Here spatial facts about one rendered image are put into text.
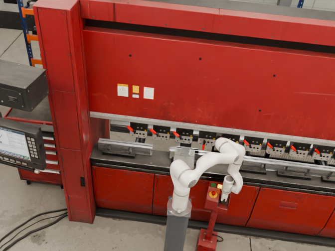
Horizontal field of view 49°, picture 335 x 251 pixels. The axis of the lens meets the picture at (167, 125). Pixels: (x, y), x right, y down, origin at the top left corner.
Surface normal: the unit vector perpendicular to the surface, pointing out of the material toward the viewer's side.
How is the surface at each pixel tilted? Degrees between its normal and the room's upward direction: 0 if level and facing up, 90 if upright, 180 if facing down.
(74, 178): 90
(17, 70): 0
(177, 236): 90
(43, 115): 0
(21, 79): 0
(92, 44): 90
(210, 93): 90
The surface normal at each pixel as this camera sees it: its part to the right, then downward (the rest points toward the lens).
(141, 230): 0.07, -0.77
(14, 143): -0.27, 0.60
